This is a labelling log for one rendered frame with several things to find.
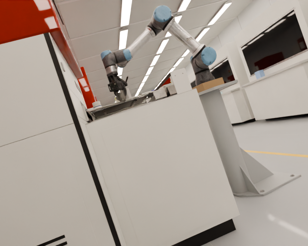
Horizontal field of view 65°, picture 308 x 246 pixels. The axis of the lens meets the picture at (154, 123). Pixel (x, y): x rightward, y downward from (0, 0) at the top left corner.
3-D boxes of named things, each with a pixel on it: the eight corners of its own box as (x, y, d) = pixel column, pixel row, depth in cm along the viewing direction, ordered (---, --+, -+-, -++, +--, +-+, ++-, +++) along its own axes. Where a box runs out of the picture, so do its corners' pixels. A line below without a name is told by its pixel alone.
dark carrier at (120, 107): (92, 112, 144) (92, 111, 144) (96, 117, 178) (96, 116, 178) (145, 95, 150) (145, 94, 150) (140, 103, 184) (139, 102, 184)
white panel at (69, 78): (74, 122, 101) (43, 33, 101) (91, 130, 181) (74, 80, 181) (80, 120, 101) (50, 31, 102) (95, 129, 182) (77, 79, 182)
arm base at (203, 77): (209, 82, 194) (205, 71, 194) (219, 78, 180) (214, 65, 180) (193, 88, 190) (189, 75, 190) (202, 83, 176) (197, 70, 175)
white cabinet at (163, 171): (138, 278, 120) (85, 124, 121) (126, 217, 215) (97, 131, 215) (248, 228, 132) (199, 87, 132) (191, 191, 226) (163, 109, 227)
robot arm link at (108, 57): (112, 48, 156) (99, 51, 154) (117, 64, 156) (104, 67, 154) (112, 52, 164) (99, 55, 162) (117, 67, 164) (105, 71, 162)
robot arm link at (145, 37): (155, 17, 185) (111, 61, 177) (158, 10, 174) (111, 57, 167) (166, 28, 186) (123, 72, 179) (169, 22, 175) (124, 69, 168)
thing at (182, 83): (178, 94, 136) (169, 71, 136) (159, 107, 191) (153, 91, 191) (192, 90, 138) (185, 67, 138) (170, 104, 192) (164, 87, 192)
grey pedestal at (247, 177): (259, 171, 216) (229, 85, 217) (301, 176, 174) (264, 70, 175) (212, 194, 201) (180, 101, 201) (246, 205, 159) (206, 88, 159)
